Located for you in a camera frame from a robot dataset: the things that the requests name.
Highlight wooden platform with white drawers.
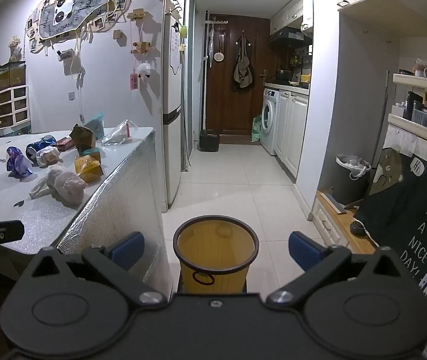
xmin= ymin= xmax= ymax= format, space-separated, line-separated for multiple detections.
xmin=311 ymin=190 xmax=377 ymax=256

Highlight blue snack wrapper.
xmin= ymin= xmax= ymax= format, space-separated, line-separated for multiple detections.
xmin=5 ymin=146 xmax=34 ymax=177

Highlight brown paper box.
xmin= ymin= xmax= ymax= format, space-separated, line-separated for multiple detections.
xmin=69 ymin=124 xmax=97 ymax=154

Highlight white refrigerator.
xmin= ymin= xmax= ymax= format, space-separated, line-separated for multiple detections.
xmin=160 ymin=9 xmax=185 ymax=211

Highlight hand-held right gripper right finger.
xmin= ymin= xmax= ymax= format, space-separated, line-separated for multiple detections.
xmin=265 ymin=231 xmax=416 ymax=305

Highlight glass tank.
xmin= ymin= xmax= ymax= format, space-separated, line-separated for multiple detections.
xmin=0 ymin=61 xmax=27 ymax=92

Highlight dark printed cloth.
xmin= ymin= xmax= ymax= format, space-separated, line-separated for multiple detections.
xmin=354 ymin=146 xmax=427 ymax=295

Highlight row of cosmetic bottles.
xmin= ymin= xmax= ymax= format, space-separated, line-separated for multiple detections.
xmin=391 ymin=91 xmax=427 ymax=132

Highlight white plastic bin liner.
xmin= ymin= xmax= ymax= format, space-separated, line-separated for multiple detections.
xmin=336 ymin=154 xmax=372 ymax=180

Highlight white two-tier shelf rack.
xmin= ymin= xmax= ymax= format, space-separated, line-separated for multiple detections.
xmin=388 ymin=71 xmax=427 ymax=143

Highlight photo collage wall board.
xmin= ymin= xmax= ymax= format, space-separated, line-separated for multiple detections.
xmin=24 ymin=0 xmax=133 ymax=57

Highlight red snack packet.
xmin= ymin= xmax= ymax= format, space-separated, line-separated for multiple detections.
xmin=55 ymin=137 xmax=76 ymax=152

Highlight white drawer cabinet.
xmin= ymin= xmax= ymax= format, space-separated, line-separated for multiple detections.
xmin=0 ymin=85 xmax=30 ymax=132

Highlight crushed blue soda can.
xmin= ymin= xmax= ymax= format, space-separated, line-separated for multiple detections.
xmin=25 ymin=135 xmax=57 ymax=164

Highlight black crate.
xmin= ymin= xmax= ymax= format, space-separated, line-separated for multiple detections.
xmin=199 ymin=129 xmax=221 ymax=152

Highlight green plastic bag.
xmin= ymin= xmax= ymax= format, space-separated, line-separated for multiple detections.
xmin=251 ymin=115 xmax=263 ymax=142

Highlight silver foil covered table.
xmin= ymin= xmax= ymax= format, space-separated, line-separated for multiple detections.
xmin=0 ymin=127 xmax=173 ymax=301

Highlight yellow bin with brown rim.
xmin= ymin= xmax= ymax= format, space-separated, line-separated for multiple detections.
xmin=172 ymin=214 xmax=259 ymax=295

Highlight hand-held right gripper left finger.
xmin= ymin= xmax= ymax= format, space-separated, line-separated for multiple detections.
xmin=22 ymin=231 xmax=166 ymax=305

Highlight black range hood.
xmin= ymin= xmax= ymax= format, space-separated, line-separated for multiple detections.
xmin=268 ymin=26 xmax=313 ymax=49

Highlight hanging cloth bag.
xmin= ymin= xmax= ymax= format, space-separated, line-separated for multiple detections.
xmin=232 ymin=32 xmax=255 ymax=91

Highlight grey waste bin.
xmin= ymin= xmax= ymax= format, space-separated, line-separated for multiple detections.
xmin=335 ymin=154 xmax=372 ymax=205

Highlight white upper kitchen cabinets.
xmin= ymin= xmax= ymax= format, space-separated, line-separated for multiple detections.
xmin=270 ymin=0 xmax=315 ymax=36

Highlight white washing machine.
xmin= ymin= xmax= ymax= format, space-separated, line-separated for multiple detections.
xmin=260 ymin=88 xmax=281 ymax=156

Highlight clear plastic bag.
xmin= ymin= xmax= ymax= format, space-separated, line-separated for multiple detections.
xmin=101 ymin=119 xmax=140 ymax=146

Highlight white kitchen cabinets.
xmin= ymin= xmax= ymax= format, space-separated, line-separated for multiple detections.
xmin=270 ymin=0 xmax=315 ymax=36
xmin=273 ymin=89 xmax=309 ymax=184

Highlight dried flower bouquet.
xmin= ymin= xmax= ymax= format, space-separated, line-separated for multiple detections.
xmin=8 ymin=35 xmax=24 ymax=62

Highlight white lower kitchen cabinets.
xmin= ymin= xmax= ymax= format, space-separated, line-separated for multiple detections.
xmin=273 ymin=89 xmax=309 ymax=184

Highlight yellow cardboard box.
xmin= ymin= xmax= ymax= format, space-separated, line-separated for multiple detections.
xmin=74 ymin=154 xmax=105 ymax=182

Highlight teal packet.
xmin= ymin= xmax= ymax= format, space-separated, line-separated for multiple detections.
xmin=82 ymin=112 xmax=105 ymax=139

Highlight white magnetic board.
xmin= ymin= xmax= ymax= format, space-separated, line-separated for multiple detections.
xmin=169 ymin=26 xmax=182 ymax=76

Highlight grey printed cloth banner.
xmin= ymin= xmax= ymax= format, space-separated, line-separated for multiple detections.
xmin=39 ymin=0 xmax=105 ymax=38

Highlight brown wooden door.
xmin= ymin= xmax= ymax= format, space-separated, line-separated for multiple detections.
xmin=204 ymin=13 xmax=278 ymax=137

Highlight paper wrapper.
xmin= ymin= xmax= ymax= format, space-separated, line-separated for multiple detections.
xmin=35 ymin=146 xmax=62 ymax=167

